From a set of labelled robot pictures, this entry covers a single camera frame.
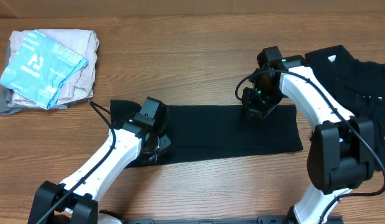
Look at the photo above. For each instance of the black t-shirt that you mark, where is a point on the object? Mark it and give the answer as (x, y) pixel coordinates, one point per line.
(204, 132)

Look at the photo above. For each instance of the folded light blue printed shirt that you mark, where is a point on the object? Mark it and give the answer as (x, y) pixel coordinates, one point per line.
(40, 68)

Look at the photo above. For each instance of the folded beige shirt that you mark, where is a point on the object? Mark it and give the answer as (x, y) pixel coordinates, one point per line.
(83, 42)

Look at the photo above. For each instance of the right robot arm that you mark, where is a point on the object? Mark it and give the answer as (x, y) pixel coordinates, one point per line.
(338, 160)

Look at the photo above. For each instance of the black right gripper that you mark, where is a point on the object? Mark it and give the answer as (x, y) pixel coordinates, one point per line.
(250, 109)

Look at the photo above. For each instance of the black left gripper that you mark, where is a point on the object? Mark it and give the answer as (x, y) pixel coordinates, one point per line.
(165, 140)

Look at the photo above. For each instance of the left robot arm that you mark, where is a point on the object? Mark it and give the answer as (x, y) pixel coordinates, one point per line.
(140, 139)

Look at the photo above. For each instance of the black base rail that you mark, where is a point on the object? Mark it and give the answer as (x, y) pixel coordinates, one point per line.
(198, 221)

